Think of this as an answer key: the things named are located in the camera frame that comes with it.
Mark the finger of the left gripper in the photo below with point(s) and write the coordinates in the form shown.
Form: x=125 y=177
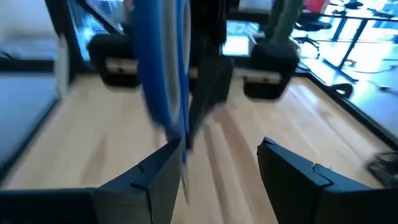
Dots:
x=214 y=81

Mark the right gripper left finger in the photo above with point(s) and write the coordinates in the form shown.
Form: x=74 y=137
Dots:
x=149 y=193

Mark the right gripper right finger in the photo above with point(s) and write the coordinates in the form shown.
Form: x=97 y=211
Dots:
x=295 y=193

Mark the black block tan label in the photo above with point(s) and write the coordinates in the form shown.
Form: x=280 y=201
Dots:
x=113 y=53
x=272 y=62

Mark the green cactus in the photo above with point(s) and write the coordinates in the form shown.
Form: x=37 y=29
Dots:
x=284 y=21

